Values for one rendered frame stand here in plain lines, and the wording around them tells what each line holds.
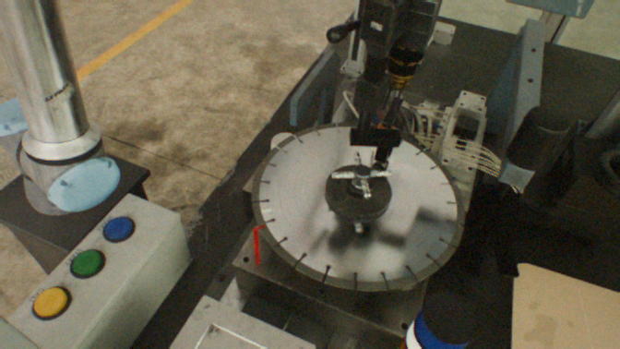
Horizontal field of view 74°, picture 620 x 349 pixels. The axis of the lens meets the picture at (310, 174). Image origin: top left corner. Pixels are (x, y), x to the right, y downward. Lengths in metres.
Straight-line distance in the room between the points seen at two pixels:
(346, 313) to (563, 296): 0.46
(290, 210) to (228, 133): 1.57
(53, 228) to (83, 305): 0.33
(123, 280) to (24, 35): 0.36
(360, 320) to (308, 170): 0.26
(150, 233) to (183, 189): 1.25
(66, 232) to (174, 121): 1.43
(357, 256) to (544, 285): 0.46
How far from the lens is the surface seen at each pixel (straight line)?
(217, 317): 0.64
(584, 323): 0.96
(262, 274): 0.72
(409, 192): 0.72
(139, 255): 0.72
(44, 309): 0.71
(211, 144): 2.16
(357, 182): 0.66
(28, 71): 0.70
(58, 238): 0.98
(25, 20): 0.67
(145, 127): 2.33
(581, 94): 1.55
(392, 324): 0.70
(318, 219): 0.66
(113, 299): 0.70
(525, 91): 0.86
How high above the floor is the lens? 1.48
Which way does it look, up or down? 48 degrees down
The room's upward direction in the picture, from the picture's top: 5 degrees clockwise
